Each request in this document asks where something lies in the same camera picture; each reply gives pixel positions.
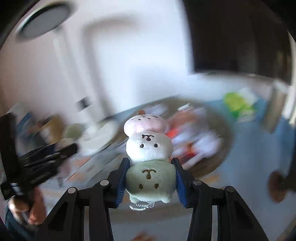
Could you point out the green tissue pack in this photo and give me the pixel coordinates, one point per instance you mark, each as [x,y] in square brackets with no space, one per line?
[241,104]

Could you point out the black television screen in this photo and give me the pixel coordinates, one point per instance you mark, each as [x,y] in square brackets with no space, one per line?
[238,36]

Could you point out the white desk lamp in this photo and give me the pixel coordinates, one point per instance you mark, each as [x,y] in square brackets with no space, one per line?
[99,130]

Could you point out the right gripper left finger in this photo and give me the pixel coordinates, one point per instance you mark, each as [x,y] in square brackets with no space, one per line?
[116,189]

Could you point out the pink white green plush trio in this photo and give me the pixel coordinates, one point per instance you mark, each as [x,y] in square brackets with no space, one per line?
[151,177]

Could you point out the brown ribbed bowl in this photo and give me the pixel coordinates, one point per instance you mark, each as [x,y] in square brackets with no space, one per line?
[200,135]

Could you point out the patterned woven table mat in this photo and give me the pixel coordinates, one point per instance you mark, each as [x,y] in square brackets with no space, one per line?
[66,219]

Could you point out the grey thermos bottle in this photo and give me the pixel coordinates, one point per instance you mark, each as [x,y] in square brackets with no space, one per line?
[275,106]

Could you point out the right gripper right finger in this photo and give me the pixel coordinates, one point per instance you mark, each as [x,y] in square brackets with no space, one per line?
[185,189]

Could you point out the person left hand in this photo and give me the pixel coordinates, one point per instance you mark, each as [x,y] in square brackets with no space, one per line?
[37,210]

